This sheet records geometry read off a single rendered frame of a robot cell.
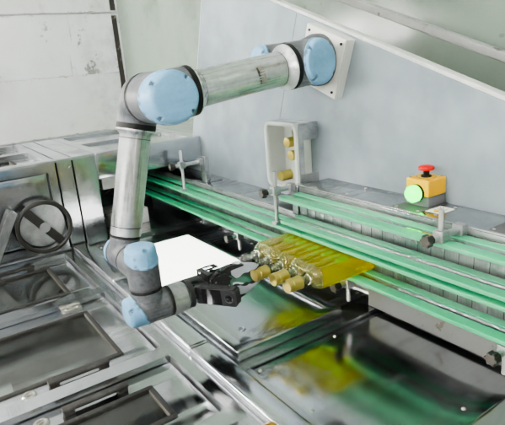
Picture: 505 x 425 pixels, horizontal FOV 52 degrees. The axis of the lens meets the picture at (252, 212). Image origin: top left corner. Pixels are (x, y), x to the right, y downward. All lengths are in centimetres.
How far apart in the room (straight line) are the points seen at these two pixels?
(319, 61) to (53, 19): 387
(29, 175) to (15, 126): 279
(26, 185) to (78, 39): 303
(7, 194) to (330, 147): 123
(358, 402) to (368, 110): 80
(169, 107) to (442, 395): 83
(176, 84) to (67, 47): 393
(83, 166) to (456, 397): 160
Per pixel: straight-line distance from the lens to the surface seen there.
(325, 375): 126
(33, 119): 496
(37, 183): 219
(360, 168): 160
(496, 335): 120
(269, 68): 130
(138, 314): 123
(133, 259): 120
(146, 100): 114
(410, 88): 144
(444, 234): 118
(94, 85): 509
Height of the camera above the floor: 186
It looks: 31 degrees down
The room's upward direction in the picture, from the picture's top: 105 degrees counter-clockwise
